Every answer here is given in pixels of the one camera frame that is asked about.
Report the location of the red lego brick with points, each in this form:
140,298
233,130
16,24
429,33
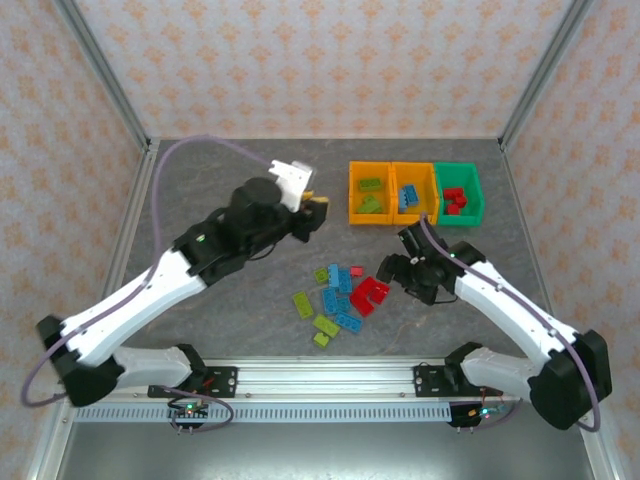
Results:
361,294
454,193
452,209
356,271
381,292
460,202
365,309

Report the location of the small lime green lego brick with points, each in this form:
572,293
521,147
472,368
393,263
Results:
321,339
320,275

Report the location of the small blue lego brick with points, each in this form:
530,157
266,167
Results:
344,304

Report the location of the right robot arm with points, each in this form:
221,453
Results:
505,312

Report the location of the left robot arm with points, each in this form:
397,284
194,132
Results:
150,300

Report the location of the orange plastic bin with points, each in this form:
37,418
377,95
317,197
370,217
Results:
370,220
425,172

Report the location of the green plastic bin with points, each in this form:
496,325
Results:
475,195

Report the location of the grey metal sheet panel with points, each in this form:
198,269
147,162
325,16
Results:
325,455

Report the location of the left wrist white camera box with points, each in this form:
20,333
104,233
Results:
290,177

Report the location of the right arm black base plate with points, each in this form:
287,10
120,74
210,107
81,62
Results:
426,381

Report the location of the aluminium table side rail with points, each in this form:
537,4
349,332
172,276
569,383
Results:
134,210
520,200

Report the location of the aluminium mounting rail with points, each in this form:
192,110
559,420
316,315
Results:
325,380

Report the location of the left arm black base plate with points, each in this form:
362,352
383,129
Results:
222,378

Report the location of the aluminium frame post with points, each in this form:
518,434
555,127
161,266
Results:
105,75
545,75

